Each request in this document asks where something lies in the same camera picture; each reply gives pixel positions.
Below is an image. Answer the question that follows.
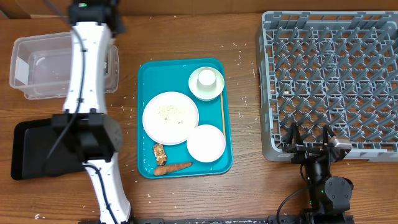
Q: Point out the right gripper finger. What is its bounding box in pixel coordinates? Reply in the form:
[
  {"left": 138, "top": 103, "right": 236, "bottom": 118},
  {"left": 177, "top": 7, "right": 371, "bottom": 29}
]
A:
[
  {"left": 285, "top": 122, "right": 303, "bottom": 145},
  {"left": 322, "top": 125, "right": 335, "bottom": 145}
]

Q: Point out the white saucer bowl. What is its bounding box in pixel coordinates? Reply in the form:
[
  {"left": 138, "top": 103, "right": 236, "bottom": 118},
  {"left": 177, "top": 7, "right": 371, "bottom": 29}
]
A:
[{"left": 188, "top": 67, "right": 225, "bottom": 101}]

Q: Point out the white cup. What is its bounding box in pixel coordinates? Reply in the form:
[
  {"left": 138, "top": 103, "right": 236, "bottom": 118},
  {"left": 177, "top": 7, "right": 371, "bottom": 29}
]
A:
[{"left": 198, "top": 69, "right": 216, "bottom": 90}]

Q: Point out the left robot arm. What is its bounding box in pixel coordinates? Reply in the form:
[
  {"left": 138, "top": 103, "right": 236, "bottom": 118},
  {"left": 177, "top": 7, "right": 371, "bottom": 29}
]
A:
[{"left": 52, "top": 0, "right": 134, "bottom": 223}]

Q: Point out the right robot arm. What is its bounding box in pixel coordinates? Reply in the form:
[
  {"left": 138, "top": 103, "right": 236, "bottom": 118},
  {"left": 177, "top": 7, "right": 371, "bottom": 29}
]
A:
[{"left": 275, "top": 122, "right": 354, "bottom": 223}]

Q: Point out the grey dishwasher rack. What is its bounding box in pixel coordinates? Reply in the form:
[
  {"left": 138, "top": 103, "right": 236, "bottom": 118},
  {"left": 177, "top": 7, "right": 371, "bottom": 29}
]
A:
[{"left": 256, "top": 11, "right": 397, "bottom": 162}]

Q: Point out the wooden chopstick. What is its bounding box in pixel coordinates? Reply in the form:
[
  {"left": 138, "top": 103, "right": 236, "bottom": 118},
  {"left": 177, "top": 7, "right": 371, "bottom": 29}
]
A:
[{"left": 220, "top": 92, "right": 226, "bottom": 139}]

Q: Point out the small white plate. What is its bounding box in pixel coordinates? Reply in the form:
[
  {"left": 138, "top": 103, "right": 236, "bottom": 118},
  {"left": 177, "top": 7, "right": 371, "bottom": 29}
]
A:
[{"left": 187, "top": 124, "right": 226, "bottom": 163}]

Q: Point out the teal plastic tray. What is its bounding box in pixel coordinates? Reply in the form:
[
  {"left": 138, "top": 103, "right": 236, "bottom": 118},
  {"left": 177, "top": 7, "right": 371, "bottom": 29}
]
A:
[{"left": 137, "top": 58, "right": 233, "bottom": 179}]

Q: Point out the large white plate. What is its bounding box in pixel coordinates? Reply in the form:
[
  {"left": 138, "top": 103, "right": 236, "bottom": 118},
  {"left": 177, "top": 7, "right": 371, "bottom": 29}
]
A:
[{"left": 142, "top": 91, "right": 199, "bottom": 146}]

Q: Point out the orange carrot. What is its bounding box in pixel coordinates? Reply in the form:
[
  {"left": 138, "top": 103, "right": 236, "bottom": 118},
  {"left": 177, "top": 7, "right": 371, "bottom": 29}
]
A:
[{"left": 154, "top": 162, "right": 193, "bottom": 176}]

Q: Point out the brown walnut piece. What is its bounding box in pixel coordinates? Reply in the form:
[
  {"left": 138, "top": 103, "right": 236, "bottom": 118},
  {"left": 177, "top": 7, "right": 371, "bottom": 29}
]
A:
[{"left": 152, "top": 143, "right": 167, "bottom": 166}]

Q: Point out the black plastic tray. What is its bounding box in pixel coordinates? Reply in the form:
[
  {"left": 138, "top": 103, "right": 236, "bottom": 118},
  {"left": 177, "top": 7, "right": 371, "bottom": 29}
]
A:
[{"left": 11, "top": 118, "right": 84, "bottom": 180}]

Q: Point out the clear plastic bin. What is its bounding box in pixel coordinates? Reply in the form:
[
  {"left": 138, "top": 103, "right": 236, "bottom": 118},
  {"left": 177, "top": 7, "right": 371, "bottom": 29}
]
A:
[{"left": 9, "top": 30, "right": 120, "bottom": 101}]

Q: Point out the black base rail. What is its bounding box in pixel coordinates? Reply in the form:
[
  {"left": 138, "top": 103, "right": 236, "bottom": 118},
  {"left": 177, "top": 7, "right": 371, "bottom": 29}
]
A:
[{"left": 132, "top": 215, "right": 299, "bottom": 224}]

